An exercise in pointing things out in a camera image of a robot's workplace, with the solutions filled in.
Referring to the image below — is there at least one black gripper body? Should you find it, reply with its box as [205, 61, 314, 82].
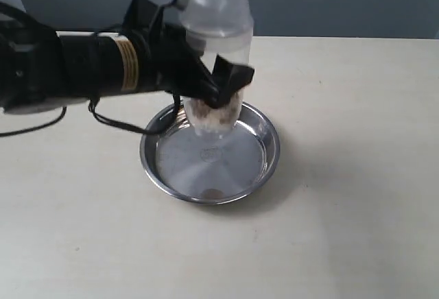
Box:
[137, 24, 220, 102]

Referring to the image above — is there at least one clear plastic shaker bottle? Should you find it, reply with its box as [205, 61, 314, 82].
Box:
[180, 0, 254, 139]

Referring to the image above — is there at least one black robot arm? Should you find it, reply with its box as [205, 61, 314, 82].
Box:
[1, 0, 254, 115]

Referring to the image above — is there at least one round stainless steel pan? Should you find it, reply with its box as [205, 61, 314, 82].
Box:
[139, 103, 281, 206]

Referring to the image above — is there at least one black cable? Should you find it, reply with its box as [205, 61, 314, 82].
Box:
[0, 0, 182, 139]

